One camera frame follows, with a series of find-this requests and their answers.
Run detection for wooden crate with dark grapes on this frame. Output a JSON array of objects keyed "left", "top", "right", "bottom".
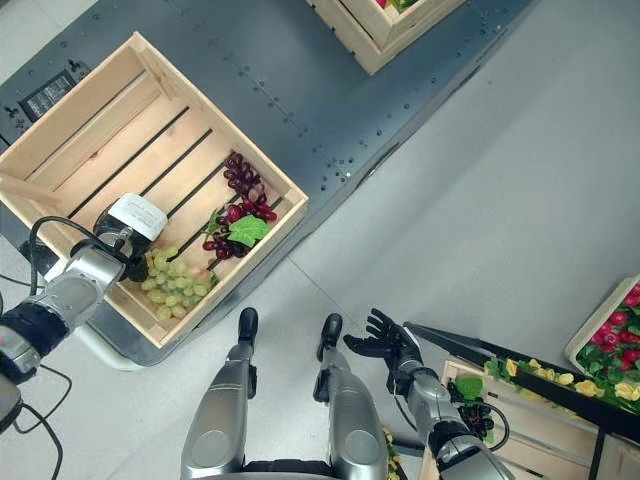
[{"left": 418, "top": 358, "right": 640, "bottom": 480}]

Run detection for black cable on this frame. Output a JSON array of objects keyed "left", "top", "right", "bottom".
[{"left": 0, "top": 215, "right": 132, "bottom": 480}]

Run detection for red grape bunch with leaf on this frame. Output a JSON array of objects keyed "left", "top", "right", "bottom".
[{"left": 201, "top": 151, "right": 278, "bottom": 261}]

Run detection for dark grape bunch with leaf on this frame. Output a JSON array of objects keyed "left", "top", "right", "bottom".
[{"left": 447, "top": 375, "right": 497, "bottom": 443}]

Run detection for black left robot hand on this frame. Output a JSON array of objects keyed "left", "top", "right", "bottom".
[{"left": 93, "top": 192, "right": 170, "bottom": 284}]

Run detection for white crate with red flowers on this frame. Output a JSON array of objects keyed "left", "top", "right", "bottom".
[{"left": 564, "top": 273, "right": 640, "bottom": 396}]

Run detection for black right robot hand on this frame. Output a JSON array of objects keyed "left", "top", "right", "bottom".
[{"left": 342, "top": 307, "right": 424, "bottom": 370}]

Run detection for silver right robot leg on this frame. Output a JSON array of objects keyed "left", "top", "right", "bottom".
[{"left": 313, "top": 312, "right": 389, "bottom": 480}]

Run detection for black metal stand frame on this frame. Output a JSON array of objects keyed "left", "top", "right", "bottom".
[{"left": 402, "top": 321, "right": 640, "bottom": 480}]

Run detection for large wooden slat crate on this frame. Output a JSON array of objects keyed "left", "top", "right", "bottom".
[{"left": 0, "top": 30, "right": 310, "bottom": 350}]

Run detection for red artificial flowers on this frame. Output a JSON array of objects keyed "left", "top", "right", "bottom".
[{"left": 588, "top": 282, "right": 640, "bottom": 371}]

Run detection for yellow rose garland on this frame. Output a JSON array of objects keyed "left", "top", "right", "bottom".
[{"left": 482, "top": 356, "right": 640, "bottom": 404}]

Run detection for green grape bunch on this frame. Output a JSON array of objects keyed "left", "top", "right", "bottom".
[{"left": 139, "top": 244, "right": 220, "bottom": 322}]

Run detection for stacked wooden crate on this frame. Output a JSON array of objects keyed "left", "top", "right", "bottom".
[{"left": 305, "top": 0, "right": 468, "bottom": 77}]

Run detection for dark grey metal platform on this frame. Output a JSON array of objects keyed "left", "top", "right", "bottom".
[{"left": 0, "top": 0, "right": 534, "bottom": 372}]

